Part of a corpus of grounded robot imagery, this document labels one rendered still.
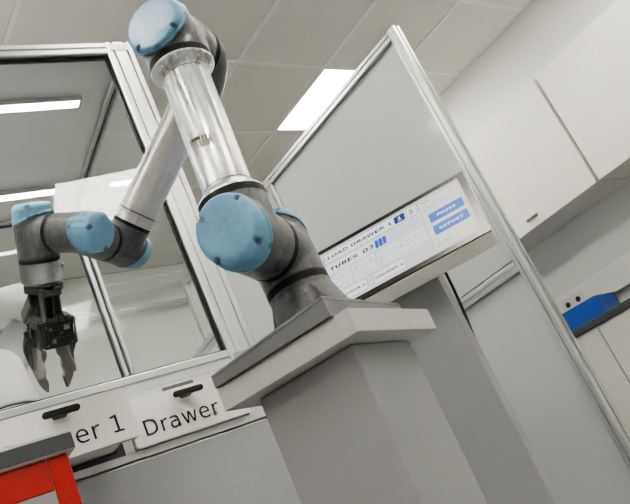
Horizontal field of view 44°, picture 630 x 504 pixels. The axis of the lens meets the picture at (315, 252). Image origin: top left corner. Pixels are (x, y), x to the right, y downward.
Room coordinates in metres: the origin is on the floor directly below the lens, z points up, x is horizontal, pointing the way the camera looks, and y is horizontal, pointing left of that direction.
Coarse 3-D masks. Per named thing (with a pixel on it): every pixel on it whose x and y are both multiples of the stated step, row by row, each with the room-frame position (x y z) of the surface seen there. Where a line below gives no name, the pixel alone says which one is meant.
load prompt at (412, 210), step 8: (408, 208) 2.02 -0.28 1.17; (416, 208) 2.00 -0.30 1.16; (400, 216) 2.02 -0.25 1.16; (408, 216) 2.00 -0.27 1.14; (384, 224) 2.03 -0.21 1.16; (392, 224) 2.01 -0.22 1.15; (368, 232) 2.05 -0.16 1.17; (376, 232) 2.03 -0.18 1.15; (352, 240) 2.06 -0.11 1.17; (360, 240) 2.04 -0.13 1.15; (368, 240) 2.03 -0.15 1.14; (336, 248) 2.08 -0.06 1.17; (344, 248) 2.06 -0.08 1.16; (352, 248) 2.04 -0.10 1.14; (328, 256) 2.08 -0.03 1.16; (336, 256) 2.06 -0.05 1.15
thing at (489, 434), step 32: (416, 288) 1.97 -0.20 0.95; (448, 288) 2.04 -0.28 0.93; (448, 320) 1.96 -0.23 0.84; (416, 352) 1.99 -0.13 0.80; (448, 352) 1.97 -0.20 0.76; (480, 352) 2.01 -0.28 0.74; (448, 384) 1.98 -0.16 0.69; (480, 384) 1.96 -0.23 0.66; (448, 416) 1.99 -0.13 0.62; (480, 416) 1.97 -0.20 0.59; (512, 416) 1.99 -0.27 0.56; (480, 448) 1.98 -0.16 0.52; (512, 448) 1.96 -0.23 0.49; (480, 480) 1.99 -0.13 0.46; (512, 480) 1.97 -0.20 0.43; (544, 480) 1.97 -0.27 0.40
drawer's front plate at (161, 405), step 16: (192, 384) 1.80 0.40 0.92; (208, 384) 1.83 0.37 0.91; (144, 400) 1.73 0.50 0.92; (160, 400) 1.75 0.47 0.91; (176, 400) 1.77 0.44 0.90; (192, 400) 1.80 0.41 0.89; (208, 400) 1.82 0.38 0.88; (144, 416) 1.73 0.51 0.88; (160, 416) 1.75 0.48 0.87; (224, 416) 1.83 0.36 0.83; (240, 416) 1.87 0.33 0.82; (144, 432) 1.72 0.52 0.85; (160, 432) 1.74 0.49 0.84; (176, 432) 1.76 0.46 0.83; (192, 432) 1.79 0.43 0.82
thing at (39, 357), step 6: (36, 348) 1.39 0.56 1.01; (36, 354) 1.39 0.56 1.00; (42, 354) 1.38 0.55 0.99; (36, 360) 1.40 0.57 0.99; (42, 360) 1.38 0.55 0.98; (36, 366) 1.40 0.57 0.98; (42, 366) 1.38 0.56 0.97; (36, 372) 1.41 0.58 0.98; (42, 372) 1.39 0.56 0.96; (36, 378) 1.41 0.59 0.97; (42, 378) 1.39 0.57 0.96; (42, 384) 1.42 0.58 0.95; (48, 384) 1.43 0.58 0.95; (48, 390) 1.43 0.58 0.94
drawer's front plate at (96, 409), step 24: (48, 408) 1.49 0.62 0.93; (96, 408) 1.55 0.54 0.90; (120, 408) 1.57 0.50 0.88; (0, 432) 1.44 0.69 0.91; (24, 432) 1.46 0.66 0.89; (48, 432) 1.49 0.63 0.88; (72, 432) 1.51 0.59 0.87; (96, 432) 1.54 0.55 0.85; (120, 432) 1.56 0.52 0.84; (72, 456) 1.50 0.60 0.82
